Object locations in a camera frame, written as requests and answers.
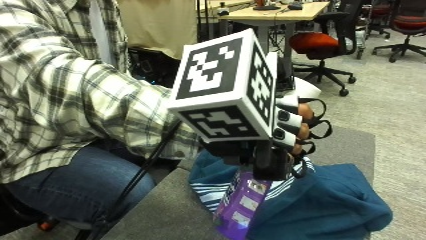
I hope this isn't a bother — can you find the small orange object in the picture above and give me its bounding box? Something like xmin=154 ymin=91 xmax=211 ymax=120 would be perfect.
xmin=38 ymin=218 xmax=61 ymax=232

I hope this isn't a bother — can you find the blue white striped cloth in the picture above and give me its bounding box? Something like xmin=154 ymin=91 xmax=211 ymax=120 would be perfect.
xmin=191 ymin=159 xmax=317 ymax=213

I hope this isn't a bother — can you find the the person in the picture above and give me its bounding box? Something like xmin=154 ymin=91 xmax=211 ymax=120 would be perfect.
xmin=0 ymin=0 xmax=206 ymax=232

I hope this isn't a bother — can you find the black office chair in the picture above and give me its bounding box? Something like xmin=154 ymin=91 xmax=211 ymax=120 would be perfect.
xmin=361 ymin=0 xmax=393 ymax=40

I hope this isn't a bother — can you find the blue cloth garment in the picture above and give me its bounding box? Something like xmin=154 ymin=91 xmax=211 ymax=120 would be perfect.
xmin=188 ymin=149 xmax=395 ymax=240

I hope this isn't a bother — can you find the purple packet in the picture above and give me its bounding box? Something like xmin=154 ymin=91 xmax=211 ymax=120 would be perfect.
xmin=212 ymin=169 xmax=275 ymax=240

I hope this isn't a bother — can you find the white cube with black markers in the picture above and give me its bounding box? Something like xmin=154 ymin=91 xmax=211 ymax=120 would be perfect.
xmin=166 ymin=28 xmax=280 ymax=144

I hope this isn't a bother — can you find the wooden desk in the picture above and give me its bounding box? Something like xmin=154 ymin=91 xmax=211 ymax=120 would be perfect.
xmin=218 ymin=1 xmax=332 ymax=78

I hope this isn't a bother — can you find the office chair with red seat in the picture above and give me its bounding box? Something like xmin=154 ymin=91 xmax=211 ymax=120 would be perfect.
xmin=290 ymin=0 xmax=364 ymax=98

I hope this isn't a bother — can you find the black cable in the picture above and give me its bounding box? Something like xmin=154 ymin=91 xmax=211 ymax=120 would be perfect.
xmin=73 ymin=119 xmax=184 ymax=240

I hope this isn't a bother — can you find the black round base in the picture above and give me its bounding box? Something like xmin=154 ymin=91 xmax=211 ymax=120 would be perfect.
xmin=252 ymin=4 xmax=283 ymax=11

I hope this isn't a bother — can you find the black seat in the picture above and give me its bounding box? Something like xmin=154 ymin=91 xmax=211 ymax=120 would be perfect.
xmin=0 ymin=185 xmax=51 ymax=235

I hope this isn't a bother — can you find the office chair with red backrest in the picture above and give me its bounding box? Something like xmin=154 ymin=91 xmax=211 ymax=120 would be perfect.
xmin=372 ymin=0 xmax=426 ymax=64

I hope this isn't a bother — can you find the beige fabric panel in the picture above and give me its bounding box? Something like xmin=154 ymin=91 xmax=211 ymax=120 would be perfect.
xmin=118 ymin=0 xmax=200 ymax=60

